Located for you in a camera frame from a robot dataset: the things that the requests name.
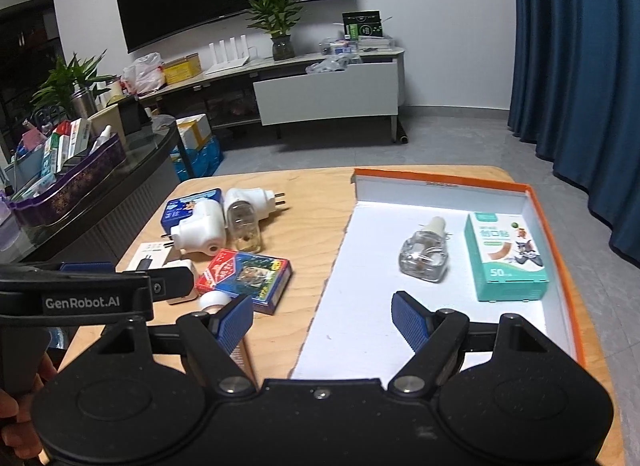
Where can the person's left hand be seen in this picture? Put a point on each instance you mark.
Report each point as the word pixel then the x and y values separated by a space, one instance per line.
pixel 7 411

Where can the teal bandage box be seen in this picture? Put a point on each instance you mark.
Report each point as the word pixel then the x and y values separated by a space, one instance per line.
pixel 505 256

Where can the black rolled mat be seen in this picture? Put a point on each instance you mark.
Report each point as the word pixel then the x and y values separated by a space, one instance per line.
pixel 401 134

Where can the white plug-in heater with bottle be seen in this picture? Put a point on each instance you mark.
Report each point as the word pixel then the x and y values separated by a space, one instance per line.
pixel 245 218

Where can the beige tissue box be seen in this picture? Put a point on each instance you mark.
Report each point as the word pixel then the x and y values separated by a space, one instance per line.
pixel 105 120

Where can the black glass coffee table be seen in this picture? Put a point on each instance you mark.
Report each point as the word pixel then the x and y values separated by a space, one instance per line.
pixel 130 180

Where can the white cabinet drawer front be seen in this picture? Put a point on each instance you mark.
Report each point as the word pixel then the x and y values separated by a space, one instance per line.
pixel 325 93

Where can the clear plastic container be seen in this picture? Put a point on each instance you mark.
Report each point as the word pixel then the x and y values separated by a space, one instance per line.
pixel 340 47

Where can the blue card box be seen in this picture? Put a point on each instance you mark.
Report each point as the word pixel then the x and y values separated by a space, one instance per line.
pixel 260 281

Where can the blue plastic bag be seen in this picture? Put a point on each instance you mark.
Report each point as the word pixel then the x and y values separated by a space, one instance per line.
pixel 200 160

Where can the television cabinet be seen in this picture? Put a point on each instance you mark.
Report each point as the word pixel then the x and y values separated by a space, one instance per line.
pixel 225 90

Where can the purple patterned basket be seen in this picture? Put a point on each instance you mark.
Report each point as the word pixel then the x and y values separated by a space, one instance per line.
pixel 70 185

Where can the metal tumbler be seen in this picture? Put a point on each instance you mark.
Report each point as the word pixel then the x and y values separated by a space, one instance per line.
pixel 82 103

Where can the orange white cardboard tray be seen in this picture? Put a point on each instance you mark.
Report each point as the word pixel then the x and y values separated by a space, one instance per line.
pixel 360 306

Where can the white router with antennas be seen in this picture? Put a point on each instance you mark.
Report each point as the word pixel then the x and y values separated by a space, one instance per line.
pixel 227 58

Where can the white cube adapter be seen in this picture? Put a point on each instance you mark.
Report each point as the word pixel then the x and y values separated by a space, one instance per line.
pixel 180 266

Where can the green black box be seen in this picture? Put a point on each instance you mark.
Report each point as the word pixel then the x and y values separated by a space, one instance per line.
pixel 362 24

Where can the leafy green houseplant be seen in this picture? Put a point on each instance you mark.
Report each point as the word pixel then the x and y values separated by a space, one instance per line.
pixel 65 80

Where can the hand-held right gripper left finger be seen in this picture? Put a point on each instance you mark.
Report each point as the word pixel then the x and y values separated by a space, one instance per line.
pixel 236 323

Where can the white charger box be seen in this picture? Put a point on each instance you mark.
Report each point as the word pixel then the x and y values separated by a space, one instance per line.
pixel 147 256

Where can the brown tube with white cap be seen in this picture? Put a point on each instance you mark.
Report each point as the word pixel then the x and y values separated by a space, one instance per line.
pixel 215 302

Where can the white yellow cardboard box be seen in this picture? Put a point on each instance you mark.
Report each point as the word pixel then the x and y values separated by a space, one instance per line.
pixel 192 130

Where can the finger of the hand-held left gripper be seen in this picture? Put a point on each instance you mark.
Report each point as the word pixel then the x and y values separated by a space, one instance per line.
pixel 85 267
pixel 170 283

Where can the group of medicine boxes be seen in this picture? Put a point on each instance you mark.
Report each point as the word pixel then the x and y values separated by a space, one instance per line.
pixel 60 145

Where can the white red plastic bag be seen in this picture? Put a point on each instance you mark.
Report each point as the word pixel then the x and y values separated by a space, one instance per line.
pixel 145 75

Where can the clear plastic bag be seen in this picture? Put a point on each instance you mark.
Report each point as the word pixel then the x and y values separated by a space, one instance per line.
pixel 330 65

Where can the potted green plant glass vase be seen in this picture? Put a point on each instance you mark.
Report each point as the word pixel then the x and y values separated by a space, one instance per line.
pixel 277 15

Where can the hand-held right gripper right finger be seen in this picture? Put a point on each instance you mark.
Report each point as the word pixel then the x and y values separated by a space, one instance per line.
pixel 407 318

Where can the white bottles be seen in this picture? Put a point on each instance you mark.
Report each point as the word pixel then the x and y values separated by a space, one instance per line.
pixel 110 93

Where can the clear glass refill bottle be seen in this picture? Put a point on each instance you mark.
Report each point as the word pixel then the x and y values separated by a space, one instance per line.
pixel 422 256

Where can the blue tin box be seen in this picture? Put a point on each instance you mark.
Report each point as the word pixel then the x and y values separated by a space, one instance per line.
pixel 175 211

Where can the blue curtain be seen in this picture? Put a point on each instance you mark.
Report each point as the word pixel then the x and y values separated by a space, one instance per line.
pixel 575 70

